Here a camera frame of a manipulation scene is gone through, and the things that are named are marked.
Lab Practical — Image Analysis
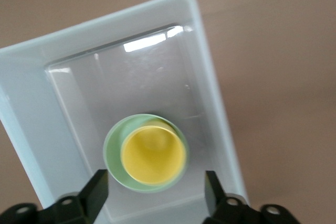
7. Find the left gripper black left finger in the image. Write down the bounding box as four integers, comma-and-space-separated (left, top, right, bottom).
0, 169, 109, 224

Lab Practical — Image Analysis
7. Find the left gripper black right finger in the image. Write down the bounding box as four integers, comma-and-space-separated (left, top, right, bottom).
203, 170, 303, 224

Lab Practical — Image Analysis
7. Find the pale green bowl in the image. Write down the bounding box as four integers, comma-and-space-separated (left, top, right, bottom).
102, 113, 190, 193

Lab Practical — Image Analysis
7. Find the yellow cup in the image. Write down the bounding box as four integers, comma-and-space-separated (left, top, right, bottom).
120, 125, 187, 185

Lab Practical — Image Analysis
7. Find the translucent white plastic bin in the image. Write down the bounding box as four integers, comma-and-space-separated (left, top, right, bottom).
0, 0, 249, 224

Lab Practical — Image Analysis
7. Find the brown table cover sheet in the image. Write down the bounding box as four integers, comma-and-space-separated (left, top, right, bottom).
0, 0, 336, 224

